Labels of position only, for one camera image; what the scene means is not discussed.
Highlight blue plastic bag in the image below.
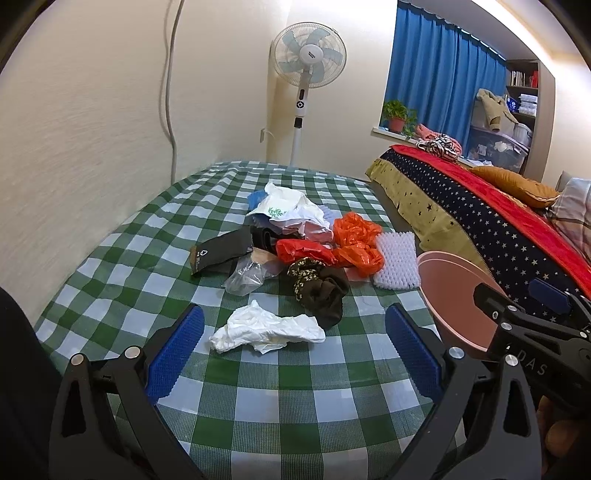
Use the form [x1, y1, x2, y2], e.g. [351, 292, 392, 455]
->
[247, 189, 267, 211]

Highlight clear storage box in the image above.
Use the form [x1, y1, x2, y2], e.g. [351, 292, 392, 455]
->
[466, 126, 529, 173]

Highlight dark floral cloth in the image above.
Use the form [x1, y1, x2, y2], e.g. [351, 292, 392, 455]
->
[287, 258, 349, 331]

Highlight white bag green print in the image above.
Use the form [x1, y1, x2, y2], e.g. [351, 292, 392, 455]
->
[246, 182, 329, 234]

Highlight lilac foam net sheet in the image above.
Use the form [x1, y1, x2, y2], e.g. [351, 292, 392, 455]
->
[318, 205, 341, 227]

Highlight wall power plug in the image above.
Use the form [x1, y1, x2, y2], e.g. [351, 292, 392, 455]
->
[259, 127, 274, 143]

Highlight red plastic bag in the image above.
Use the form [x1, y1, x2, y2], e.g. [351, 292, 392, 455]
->
[276, 239, 338, 266]

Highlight grey wall cable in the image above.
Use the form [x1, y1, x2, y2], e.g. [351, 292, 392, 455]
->
[158, 0, 188, 186]

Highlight white standing fan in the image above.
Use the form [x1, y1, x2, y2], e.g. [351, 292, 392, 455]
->
[270, 22, 348, 166]

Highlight wooden bookshelf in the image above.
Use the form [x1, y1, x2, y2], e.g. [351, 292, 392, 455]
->
[506, 59, 555, 181]

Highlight pink folded clothes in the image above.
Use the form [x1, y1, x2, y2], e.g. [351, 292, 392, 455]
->
[415, 124, 462, 155]

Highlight potted green plant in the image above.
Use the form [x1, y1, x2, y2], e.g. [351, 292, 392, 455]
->
[381, 100, 417, 137]

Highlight orange brown pillow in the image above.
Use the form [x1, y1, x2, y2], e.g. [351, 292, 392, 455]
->
[471, 166, 560, 210]

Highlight plaid grey pillow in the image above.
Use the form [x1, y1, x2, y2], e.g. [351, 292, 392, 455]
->
[549, 177, 590, 261]

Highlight white foam net sheet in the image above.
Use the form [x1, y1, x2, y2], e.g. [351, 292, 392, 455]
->
[373, 232, 421, 290]

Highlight pink plastic basin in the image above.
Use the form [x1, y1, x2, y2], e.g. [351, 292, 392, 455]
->
[417, 251, 505, 358]

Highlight green checkered tablecloth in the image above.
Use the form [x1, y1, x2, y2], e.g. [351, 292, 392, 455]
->
[35, 161, 433, 479]

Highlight navy star bedsheet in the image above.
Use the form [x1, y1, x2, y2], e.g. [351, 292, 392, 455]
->
[367, 145, 590, 320]

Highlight right hand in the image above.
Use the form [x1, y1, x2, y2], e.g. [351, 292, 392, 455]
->
[536, 396, 590, 479]

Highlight blue curtain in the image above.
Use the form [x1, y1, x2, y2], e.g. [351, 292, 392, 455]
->
[384, 2, 507, 147]

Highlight orange plastic bag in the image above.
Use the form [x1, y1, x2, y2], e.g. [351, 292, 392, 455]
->
[332, 243, 385, 277]
[332, 212, 383, 247]

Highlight beige jacket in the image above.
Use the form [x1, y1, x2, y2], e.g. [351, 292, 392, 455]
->
[472, 88, 518, 135]

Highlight zebra striped cloth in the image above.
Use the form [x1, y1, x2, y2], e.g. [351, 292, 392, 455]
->
[417, 134, 462, 162]

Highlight black packet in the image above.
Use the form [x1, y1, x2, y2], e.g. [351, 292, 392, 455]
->
[189, 226, 253, 276]

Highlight clear plastic bag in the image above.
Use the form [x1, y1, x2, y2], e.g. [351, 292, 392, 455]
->
[223, 249, 284, 296]

